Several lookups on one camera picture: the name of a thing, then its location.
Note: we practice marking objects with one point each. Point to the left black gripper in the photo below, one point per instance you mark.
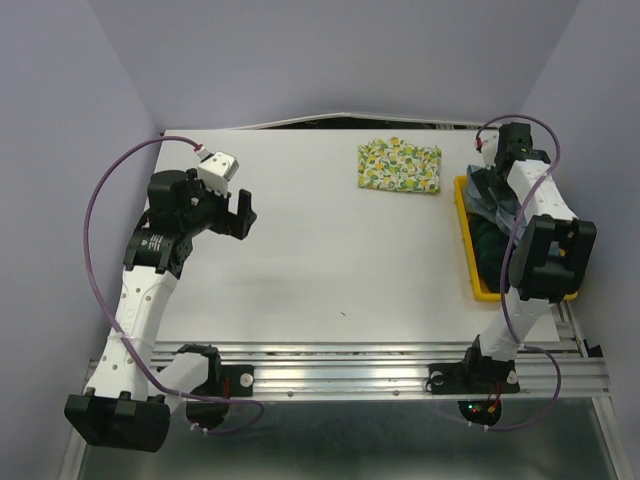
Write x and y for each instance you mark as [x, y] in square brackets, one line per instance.
[232, 224]

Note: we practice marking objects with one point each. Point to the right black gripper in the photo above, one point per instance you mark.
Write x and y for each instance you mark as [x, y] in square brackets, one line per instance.
[484, 180]

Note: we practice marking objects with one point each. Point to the light blue denim skirt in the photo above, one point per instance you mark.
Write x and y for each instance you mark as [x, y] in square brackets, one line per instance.
[503, 214]

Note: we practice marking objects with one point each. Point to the lemon print skirt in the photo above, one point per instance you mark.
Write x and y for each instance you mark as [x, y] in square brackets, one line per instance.
[395, 165]

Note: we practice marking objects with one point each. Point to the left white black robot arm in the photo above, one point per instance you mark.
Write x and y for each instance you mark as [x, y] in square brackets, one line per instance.
[125, 405]

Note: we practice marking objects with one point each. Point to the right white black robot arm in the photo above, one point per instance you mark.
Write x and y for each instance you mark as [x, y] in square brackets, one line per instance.
[493, 352]

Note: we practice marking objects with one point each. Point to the dark green skirt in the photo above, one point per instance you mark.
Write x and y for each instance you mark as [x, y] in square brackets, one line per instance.
[489, 246]

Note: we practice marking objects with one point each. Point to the yellow plastic tray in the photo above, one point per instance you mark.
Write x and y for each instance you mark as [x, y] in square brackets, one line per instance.
[467, 240]

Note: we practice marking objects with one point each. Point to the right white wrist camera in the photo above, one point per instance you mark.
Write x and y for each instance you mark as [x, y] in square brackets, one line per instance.
[487, 148]

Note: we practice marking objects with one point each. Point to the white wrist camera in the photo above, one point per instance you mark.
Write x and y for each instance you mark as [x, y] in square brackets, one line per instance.
[487, 148]
[216, 170]

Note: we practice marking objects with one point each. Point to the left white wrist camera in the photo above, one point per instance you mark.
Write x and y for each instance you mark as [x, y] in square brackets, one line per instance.
[216, 170]

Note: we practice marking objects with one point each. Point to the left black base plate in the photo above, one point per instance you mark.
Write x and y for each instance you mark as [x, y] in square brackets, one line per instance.
[235, 381]

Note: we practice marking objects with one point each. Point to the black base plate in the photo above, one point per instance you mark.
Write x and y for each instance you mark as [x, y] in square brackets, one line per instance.
[235, 381]
[480, 400]

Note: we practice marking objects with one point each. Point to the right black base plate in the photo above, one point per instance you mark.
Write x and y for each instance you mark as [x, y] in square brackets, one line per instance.
[480, 400]

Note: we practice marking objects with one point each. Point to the aluminium rail frame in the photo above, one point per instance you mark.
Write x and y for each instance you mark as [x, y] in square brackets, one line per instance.
[341, 293]

